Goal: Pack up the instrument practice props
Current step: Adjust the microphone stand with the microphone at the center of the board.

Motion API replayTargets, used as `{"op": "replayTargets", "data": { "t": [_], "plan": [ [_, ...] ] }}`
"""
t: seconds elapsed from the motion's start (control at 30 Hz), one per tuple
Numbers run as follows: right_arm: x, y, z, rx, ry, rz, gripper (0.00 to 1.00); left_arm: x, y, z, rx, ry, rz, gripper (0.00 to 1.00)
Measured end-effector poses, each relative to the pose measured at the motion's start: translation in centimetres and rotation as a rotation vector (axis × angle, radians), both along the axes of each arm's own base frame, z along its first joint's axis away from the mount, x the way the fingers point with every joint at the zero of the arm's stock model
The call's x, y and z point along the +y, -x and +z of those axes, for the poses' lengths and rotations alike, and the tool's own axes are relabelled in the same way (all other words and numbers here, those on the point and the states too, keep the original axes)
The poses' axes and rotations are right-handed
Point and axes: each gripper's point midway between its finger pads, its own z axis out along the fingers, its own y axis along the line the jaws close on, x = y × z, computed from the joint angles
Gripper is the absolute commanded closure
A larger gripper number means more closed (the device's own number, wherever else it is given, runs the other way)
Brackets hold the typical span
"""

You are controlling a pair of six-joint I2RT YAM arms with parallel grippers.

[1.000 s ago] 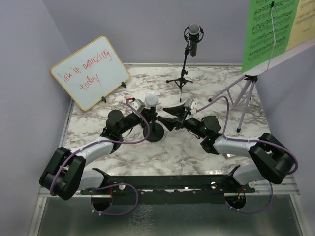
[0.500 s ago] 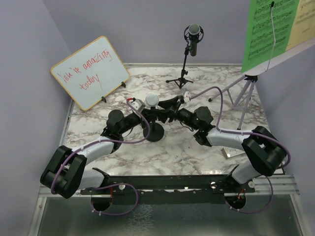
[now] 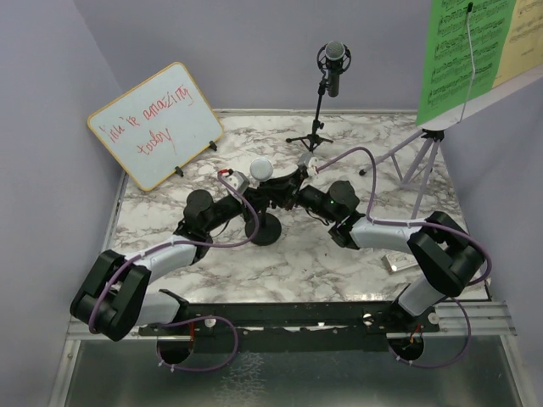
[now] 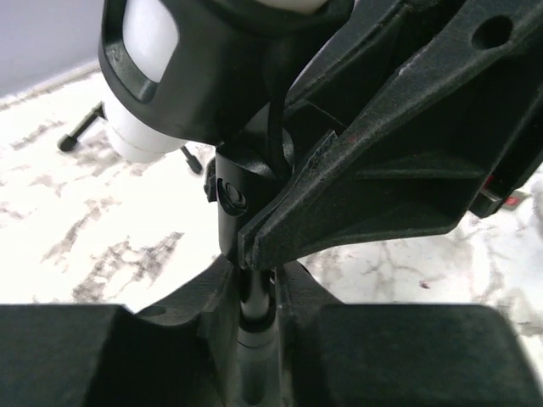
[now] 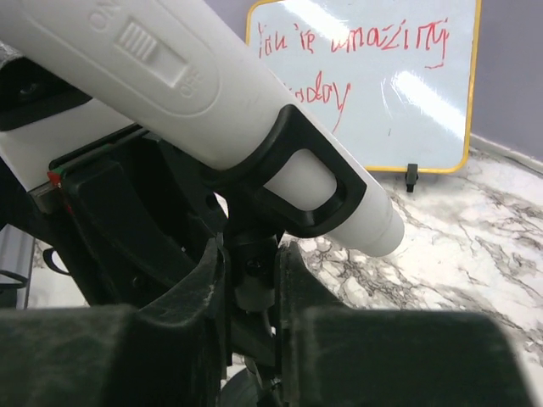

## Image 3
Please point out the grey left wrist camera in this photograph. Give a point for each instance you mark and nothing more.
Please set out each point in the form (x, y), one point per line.
(237, 180)

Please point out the black round-base mic stand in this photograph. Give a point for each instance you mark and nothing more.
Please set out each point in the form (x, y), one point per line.
(269, 231)

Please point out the black tripod mic stand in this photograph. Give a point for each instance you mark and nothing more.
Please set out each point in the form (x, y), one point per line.
(313, 140)

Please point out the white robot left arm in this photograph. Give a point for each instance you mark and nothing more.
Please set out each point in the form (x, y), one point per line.
(113, 297)

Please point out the green sheet music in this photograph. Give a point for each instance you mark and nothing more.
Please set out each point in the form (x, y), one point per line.
(464, 46)

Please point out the yellow-framed whiteboard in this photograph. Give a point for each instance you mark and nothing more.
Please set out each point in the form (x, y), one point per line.
(158, 126)

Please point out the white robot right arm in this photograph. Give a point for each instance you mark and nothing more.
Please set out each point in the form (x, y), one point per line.
(447, 256)

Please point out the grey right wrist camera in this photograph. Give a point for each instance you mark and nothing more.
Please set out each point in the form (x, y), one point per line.
(308, 162)

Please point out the white handheld microphone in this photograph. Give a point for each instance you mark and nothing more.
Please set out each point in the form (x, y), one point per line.
(261, 169)

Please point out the black condenser microphone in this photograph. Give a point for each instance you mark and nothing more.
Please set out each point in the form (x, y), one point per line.
(333, 59)

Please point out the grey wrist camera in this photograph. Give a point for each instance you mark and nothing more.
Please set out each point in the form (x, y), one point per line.
(308, 162)
(237, 180)

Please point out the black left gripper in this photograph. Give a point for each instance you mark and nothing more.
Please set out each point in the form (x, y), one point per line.
(258, 198)

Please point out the small silver box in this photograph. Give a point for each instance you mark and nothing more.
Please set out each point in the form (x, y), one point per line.
(397, 262)

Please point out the yellow sheet music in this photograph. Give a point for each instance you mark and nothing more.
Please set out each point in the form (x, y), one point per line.
(522, 50)

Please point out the lilac music stand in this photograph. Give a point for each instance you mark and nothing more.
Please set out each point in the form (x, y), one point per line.
(433, 132)

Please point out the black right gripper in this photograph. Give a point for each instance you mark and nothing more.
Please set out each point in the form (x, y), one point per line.
(286, 197)

